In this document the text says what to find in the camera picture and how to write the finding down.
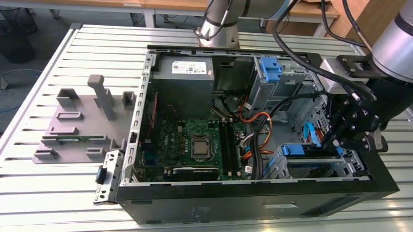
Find black graphics card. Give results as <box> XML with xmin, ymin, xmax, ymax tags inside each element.
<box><xmin>163</xmin><ymin>166</ymin><xmax>221</xmax><ymax>182</ymax></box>

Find black RAM slot bank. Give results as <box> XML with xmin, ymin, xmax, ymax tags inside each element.
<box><xmin>218</xmin><ymin>117</ymin><xmax>243</xmax><ymax>177</ymax></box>

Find black cable grey sleeve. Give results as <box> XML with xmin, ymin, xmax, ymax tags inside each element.
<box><xmin>341</xmin><ymin>0</ymin><xmax>376</xmax><ymax>50</ymax></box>

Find CPU socket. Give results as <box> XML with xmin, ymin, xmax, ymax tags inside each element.
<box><xmin>189</xmin><ymin>134</ymin><xmax>214</xmax><ymax>162</ymax></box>

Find thin black cable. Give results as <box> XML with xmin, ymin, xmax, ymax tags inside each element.
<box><xmin>321</xmin><ymin>0</ymin><xmax>369</xmax><ymax>48</ymax></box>

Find black bin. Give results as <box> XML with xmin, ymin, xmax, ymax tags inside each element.
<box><xmin>0</xmin><ymin>7</ymin><xmax>38</xmax><ymax>64</ymax></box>

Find black power wire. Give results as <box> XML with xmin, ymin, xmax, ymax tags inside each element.
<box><xmin>253</xmin><ymin>93</ymin><xmax>325</xmax><ymax>180</ymax></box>

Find brown wooden cabinet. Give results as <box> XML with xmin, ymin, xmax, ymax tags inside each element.
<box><xmin>345</xmin><ymin>0</ymin><xmax>413</xmax><ymax>49</ymax></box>

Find black yellow wire bundle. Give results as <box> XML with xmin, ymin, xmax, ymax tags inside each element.
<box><xmin>209</xmin><ymin>102</ymin><xmax>242</xmax><ymax>120</ymax></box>

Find orange red power wires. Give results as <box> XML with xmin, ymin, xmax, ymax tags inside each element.
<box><xmin>238</xmin><ymin>94</ymin><xmax>275</xmax><ymax>161</ymax></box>

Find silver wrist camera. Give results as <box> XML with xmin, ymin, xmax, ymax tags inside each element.
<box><xmin>318</xmin><ymin>58</ymin><xmax>358</xmax><ymax>94</ymax></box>

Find grey parts rack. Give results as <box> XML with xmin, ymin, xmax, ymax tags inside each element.
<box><xmin>32</xmin><ymin>74</ymin><xmax>139</xmax><ymax>165</ymax></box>

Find blue network cable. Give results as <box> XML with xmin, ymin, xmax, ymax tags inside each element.
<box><xmin>0</xmin><ymin>68</ymin><xmax>43</xmax><ymax>114</ymax></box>

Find thick black camera cable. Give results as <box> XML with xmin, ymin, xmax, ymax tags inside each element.
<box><xmin>270</xmin><ymin>0</ymin><xmax>378</xmax><ymax>102</ymax></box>

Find green RAM stick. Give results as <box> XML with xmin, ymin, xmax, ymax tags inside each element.
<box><xmin>56</xmin><ymin>136</ymin><xmax>106</xmax><ymax>142</ymax></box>

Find wooden desk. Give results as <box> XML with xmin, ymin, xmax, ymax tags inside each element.
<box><xmin>258</xmin><ymin>0</ymin><xmax>341</xmax><ymax>37</ymax></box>
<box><xmin>19</xmin><ymin>0</ymin><xmax>209</xmax><ymax>29</ymax></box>

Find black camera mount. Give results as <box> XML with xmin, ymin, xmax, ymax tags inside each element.
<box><xmin>337</xmin><ymin>55</ymin><xmax>393</xmax><ymax>78</ymax></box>

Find hard disk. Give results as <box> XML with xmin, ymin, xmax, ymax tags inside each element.
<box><xmin>263</xmin><ymin>144</ymin><xmax>345</xmax><ymax>179</ymax></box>

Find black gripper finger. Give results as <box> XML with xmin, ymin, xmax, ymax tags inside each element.
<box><xmin>333</xmin><ymin>131</ymin><xmax>389</xmax><ymax>154</ymax></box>
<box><xmin>321</xmin><ymin>95</ymin><xmax>362</xmax><ymax>148</ymax></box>

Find grey metal drive cage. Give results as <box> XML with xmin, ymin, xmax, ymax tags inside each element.
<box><xmin>247</xmin><ymin>56</ymin><xmax>326</xmax><ymax>121</ymax></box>

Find blue data wire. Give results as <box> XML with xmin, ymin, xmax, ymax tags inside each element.
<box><xmin>304</xmin><ymin>123</ymin><xmax>324</xmax><ymax>148</ymax></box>

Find grey power supply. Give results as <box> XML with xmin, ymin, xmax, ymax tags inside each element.
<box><xmin>151</xmin><ymin>56</ymin><xmax>215</xmax><ymax>120</ymax></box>

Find metal slot cover bracket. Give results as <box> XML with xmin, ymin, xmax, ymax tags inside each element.
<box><xmin>92</xmin><ymin>149</ymin><xmax>126</xmax><ymax>205</ymax></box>

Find green motherboard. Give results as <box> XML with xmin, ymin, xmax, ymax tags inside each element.
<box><xmin>136</xmin><ymin>117</ymin><xmax>259</xmax><ymax>182</ymax></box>

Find silver CPU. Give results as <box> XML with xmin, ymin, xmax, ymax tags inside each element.
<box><xmin>193</xmin><ymin>141</ymin><xmax>210</xmax><ymax>155</ymax></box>

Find blue plastic drive carrier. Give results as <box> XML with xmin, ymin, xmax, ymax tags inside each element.
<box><xmin>259</xmin><ymin>57</ymin><xmax>283</xmax><ymax>83</ymax></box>

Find perforated metal disk bay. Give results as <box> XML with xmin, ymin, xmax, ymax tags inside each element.
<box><xmin>261</xmin><ymin>142</ymin><xmax>372</xmax><ymax>181</ymax></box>

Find black PC case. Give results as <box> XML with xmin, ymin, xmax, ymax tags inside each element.
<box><xmin>114</xmin><ymin>44</ymin><xmax>401</xmax><ymax>224</ymax></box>

